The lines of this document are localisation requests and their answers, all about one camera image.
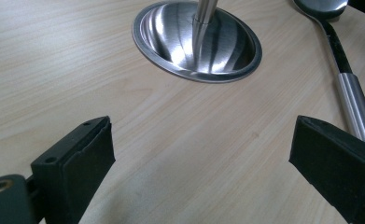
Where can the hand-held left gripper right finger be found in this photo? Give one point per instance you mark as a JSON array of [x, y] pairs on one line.
[[339, 161]]

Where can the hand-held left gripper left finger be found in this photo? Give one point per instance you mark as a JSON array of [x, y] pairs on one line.
[[77, 174]]

